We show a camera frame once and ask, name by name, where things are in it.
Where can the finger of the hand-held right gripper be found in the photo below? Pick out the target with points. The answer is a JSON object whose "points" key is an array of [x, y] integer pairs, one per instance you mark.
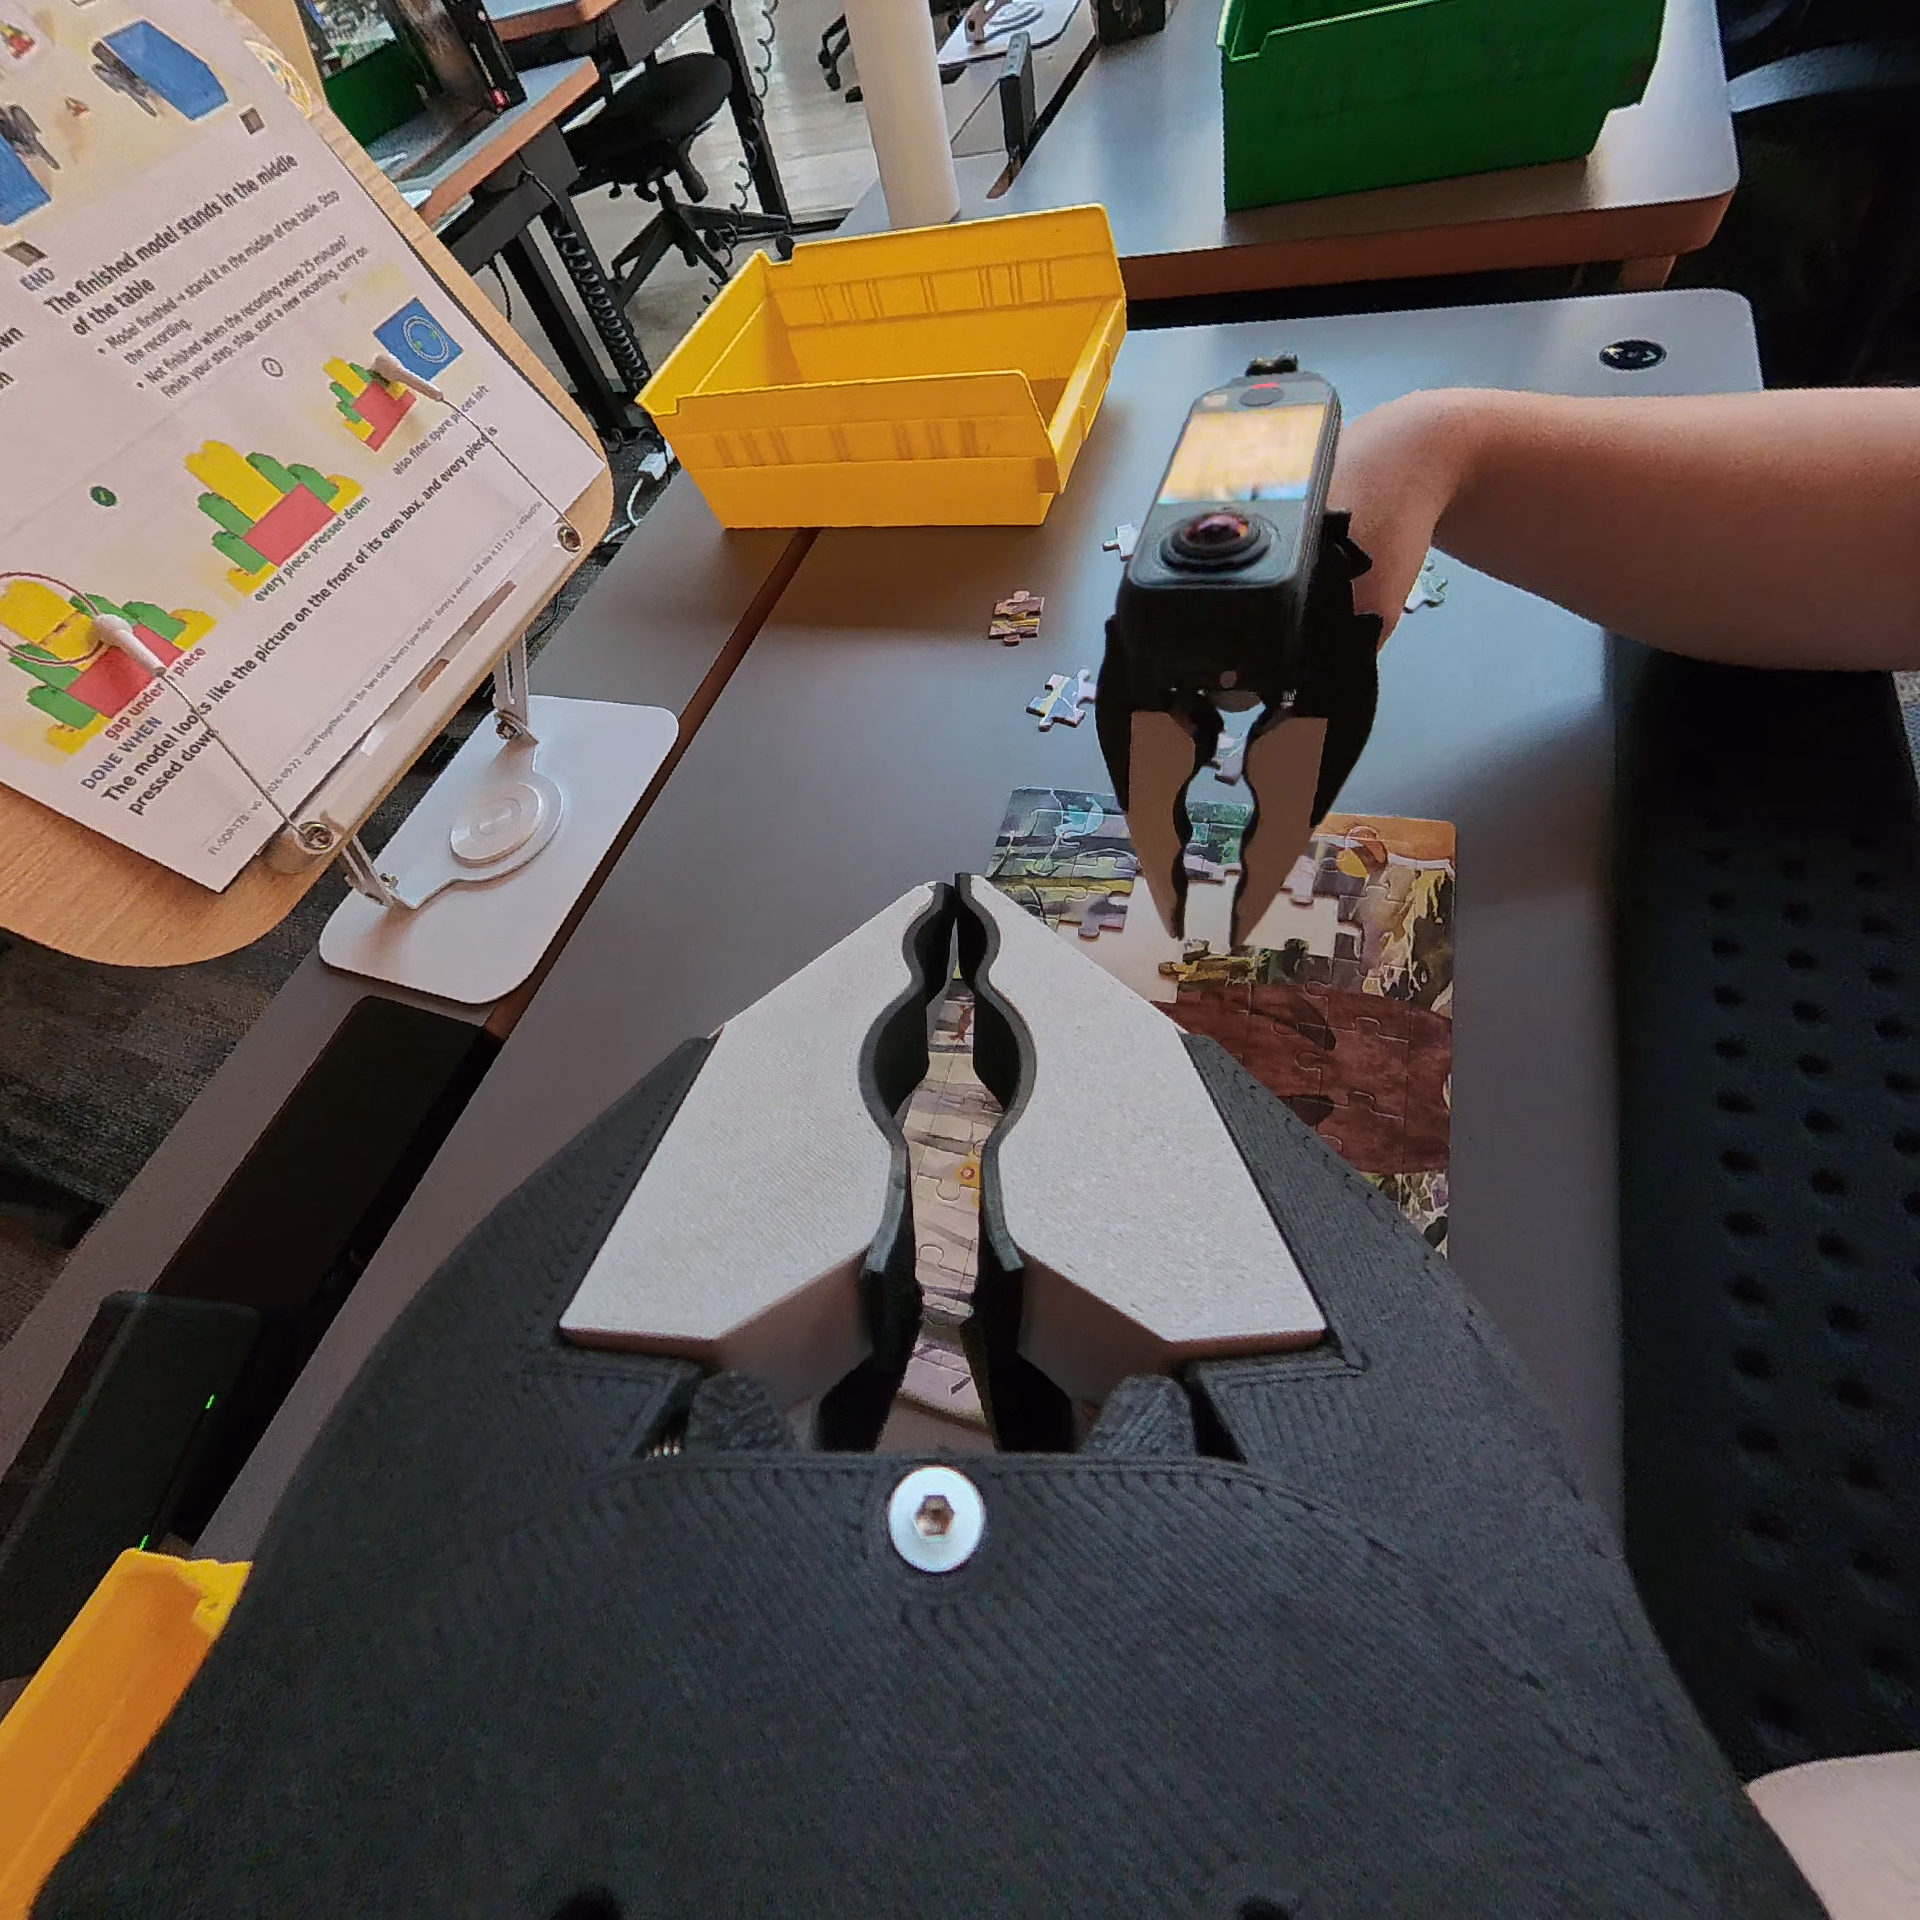
{"points": [[1287, 796], [1162, 779]]}

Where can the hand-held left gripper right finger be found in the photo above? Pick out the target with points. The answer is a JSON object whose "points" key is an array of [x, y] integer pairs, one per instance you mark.
{"points": [[1154, 1201]]}

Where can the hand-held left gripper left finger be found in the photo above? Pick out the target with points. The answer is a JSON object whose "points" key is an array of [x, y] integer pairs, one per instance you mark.
{"points": [[734, 1201]]}

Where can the animal jigsaw puzzle board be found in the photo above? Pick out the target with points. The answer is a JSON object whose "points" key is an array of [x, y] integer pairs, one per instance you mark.
{"points": [[1319, 1050]]}

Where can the person's left forearm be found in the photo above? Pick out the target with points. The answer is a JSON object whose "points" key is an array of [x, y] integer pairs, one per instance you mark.
{"points": [[1851, 1851]]}

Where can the wood-edged grey desk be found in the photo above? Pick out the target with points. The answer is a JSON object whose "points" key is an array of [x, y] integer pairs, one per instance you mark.
{"points": [[1142, 148]]}

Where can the background desk with black legs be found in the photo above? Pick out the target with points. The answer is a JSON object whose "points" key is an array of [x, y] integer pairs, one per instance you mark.
{"points": [[494, 119]]}

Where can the person's right hand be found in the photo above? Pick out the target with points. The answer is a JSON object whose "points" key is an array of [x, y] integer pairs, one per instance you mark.
{"points": [[1410, 481]]}

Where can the purple yellow jigsaw piece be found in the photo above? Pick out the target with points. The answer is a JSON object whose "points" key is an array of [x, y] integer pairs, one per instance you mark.
{"points": [[1061, 700]]}

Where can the white metal stand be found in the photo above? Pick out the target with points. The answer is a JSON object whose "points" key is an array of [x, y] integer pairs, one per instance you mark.
{"points": [[494, 884]]}

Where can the yellow plastic bin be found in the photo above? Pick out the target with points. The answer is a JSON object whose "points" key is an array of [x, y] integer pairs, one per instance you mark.
{"points": [[90, 1724], [886, 388]]}

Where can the large green plastic bin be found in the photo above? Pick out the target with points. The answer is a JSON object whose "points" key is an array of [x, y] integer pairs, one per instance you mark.
{"points": [[1425, 119]]}

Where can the black perforated pad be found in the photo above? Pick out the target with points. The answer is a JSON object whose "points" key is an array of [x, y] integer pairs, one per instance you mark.
{"points": [[1770, 1201]]}

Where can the white paper roll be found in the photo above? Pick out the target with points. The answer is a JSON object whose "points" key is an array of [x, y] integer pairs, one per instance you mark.
{"points": [[901, 105]]}

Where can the black box with green light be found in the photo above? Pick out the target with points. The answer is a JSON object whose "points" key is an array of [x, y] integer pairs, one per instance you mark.
{"points": [[119, 1471]]}

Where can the instruction sheet on stand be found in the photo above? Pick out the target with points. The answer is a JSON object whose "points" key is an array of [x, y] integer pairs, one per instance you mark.
{"points": [[90, 908]]}

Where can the black office chair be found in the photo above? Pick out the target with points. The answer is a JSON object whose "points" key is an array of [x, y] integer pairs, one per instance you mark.
{"points": [[651, 128]]}

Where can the printed instruction sheet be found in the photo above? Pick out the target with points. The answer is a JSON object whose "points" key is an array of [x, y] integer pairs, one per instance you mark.
{"points": [[224, 376]]}

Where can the small green bin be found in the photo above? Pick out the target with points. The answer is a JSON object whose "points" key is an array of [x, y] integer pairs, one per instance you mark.
{"points": [[375, 89]]}

